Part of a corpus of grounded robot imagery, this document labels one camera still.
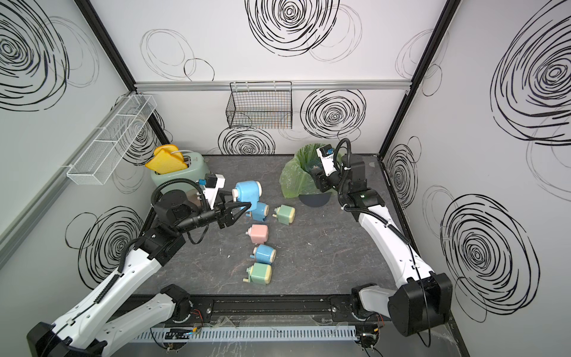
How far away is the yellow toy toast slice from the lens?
0.91 meters

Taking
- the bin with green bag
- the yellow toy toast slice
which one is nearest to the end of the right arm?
the bin with green bag

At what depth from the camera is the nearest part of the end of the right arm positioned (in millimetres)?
672
